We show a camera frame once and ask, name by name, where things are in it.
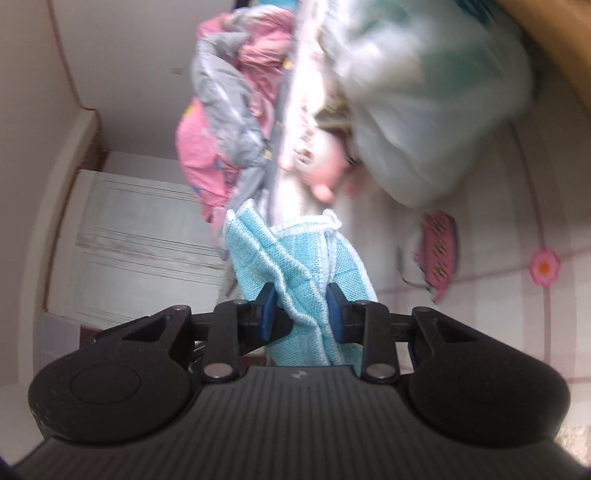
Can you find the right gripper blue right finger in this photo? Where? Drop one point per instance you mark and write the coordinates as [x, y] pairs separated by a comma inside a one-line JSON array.
[[368, 324]]

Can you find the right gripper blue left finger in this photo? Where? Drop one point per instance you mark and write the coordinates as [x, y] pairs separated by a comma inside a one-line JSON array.
[[239, 327]]

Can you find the light blue knit towel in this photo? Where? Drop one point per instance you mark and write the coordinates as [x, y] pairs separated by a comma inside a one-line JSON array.
[[300, 257]]

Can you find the pink plush toy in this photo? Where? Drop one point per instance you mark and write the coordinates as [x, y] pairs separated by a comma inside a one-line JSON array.
[[321, 162]]

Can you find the white wardrobe door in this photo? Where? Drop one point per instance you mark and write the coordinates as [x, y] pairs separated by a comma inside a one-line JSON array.
[[130, 247]]

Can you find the checkered floral tablecloth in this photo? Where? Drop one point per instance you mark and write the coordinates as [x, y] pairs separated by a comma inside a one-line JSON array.
[[523, 215]]

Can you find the pink grey quilt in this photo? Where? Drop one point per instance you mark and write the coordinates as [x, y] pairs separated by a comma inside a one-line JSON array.
[[223, 136]]

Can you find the gold green book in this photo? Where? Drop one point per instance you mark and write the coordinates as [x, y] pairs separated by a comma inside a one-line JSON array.
[[335, 117]]

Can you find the white plastic bag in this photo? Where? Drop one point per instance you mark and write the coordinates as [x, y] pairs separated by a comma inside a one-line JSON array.
[[426, 82]]

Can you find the brown cardboard box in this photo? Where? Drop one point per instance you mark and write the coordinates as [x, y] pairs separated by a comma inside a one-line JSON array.
[[562, 29]]

